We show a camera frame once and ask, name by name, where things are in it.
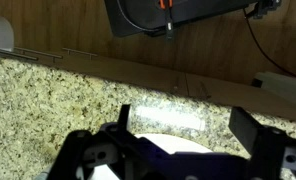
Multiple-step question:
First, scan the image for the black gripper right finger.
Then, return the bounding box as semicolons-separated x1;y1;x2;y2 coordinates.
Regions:
229;107;264;156

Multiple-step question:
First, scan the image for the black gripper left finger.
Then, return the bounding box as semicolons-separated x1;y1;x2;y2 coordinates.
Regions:
117;104;131;132

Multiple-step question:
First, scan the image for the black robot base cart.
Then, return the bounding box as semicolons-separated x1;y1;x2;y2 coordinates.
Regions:
104;0;282;37

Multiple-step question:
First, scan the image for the white oval sink basin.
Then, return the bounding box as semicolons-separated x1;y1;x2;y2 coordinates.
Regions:
90;134;211;180

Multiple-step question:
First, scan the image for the orange black clamp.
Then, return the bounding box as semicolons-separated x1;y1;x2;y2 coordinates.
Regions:
159;0;173;40

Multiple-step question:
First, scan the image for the white toilet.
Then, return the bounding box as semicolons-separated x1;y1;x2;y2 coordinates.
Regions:
0;16;14;52

